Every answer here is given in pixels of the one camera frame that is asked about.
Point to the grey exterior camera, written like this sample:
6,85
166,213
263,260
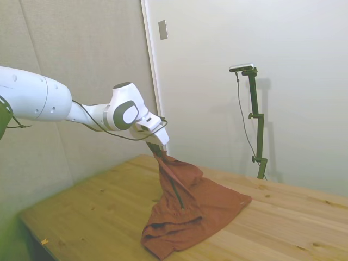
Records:
241,67

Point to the small yellow scrap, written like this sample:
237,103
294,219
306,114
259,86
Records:
44,241

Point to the white door frame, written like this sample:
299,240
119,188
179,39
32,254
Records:
153,68

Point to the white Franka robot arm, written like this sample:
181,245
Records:
30,95

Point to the camera on green stand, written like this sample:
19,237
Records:
242,119

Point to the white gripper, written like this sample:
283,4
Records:
157,130

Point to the grey wall plate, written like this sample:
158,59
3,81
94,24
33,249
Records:
163,30

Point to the rust red shorts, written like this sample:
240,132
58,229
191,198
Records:
190,206

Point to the dark green camera stand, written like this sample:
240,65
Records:
259,130

